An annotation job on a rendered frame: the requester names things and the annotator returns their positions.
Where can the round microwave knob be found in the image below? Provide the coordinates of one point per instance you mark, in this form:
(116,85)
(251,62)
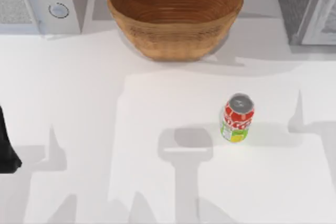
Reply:
(58,10)

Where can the red and green can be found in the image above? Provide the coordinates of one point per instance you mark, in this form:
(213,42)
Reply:
(237,123)

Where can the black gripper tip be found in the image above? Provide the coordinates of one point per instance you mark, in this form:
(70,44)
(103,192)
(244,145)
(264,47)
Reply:
(6,153)

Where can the pale microwave oven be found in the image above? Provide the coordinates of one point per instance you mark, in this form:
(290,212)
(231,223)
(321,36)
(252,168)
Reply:
(31,3)

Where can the brown woven basket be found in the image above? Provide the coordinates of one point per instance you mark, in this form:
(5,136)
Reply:
(175,32)

